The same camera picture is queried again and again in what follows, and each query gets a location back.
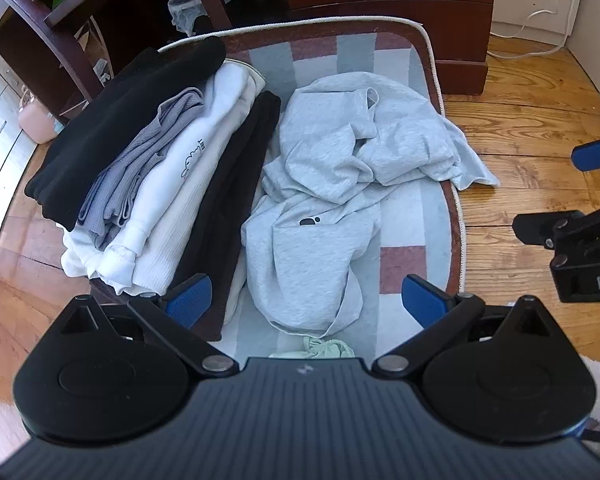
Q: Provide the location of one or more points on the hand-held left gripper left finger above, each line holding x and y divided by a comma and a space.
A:
190, 301

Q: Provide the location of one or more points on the clear plastic bag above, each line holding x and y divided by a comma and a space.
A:
185, 10

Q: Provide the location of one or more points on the checkered rug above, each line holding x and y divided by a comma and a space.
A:
405, 220

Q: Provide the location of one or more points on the folded black pants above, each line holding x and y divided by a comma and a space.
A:
240, 160

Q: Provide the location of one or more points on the folded grey ribbed garment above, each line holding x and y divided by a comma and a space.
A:
130, 175

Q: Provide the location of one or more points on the white cabinet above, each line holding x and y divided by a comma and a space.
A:
0, 125

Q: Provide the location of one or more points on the folded black sweater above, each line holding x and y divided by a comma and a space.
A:
105, 125

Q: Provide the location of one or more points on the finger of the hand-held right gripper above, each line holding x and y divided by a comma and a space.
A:
540, 225
597, 155

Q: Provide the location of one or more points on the light green garment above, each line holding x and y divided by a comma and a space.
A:
325, 349

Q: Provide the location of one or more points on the folded white sweater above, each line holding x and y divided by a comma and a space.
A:
190, 160

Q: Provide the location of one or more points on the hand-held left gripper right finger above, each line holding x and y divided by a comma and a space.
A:
422, 301

